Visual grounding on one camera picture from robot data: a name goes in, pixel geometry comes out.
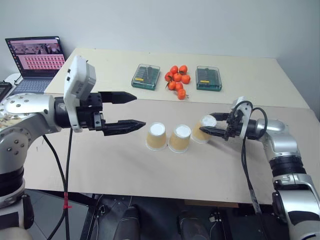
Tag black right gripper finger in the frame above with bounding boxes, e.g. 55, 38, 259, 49
209, 112, 230, 122
198, 126, 228, 138

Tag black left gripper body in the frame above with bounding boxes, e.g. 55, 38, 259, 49
75, 91, 106, 132

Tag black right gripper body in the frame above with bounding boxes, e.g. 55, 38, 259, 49
223, 109, 244, 142

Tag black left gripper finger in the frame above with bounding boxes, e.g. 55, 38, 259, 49
99, 91, 138, 105
102, 119, 147, 137

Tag tan paper cup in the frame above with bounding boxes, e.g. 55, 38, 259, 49
190, 114, 218, 145
145, 122, 168, 152
167, 124, 192, 155

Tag green screwdriver bit box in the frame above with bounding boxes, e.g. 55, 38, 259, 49
195, 65, 223, 92
131, 63, 161, 91

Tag open grey laptop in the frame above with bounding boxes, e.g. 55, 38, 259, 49
4, 35, 67, 95

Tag black electronic device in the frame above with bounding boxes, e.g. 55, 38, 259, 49
0, 80, 13, 100

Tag dark rounded shape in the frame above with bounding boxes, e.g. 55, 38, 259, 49
119, 206, 141, 240
176, 210, 201, 240

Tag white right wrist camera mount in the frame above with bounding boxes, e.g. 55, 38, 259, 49
231, 96, 254, 139

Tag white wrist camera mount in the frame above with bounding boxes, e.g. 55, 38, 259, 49
63, 54, 98, 133
231, 96, 254, 139

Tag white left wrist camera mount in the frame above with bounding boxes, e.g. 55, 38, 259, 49
63, 54, 98, 133

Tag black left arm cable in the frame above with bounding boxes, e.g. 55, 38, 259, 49
42, 134, 68, 240
64, 128, 74, 240

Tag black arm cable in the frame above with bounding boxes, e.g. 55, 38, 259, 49
64, 128, 74, 240
230, 100, 269, 222
42, 134, 68, 240

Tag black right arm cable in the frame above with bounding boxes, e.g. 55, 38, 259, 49
230, 100, 269, 222

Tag red cable tie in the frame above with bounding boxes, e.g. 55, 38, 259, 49
62, 191, 73, 210

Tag black metal table frame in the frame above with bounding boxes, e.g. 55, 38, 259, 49
79, 193, 107, 240

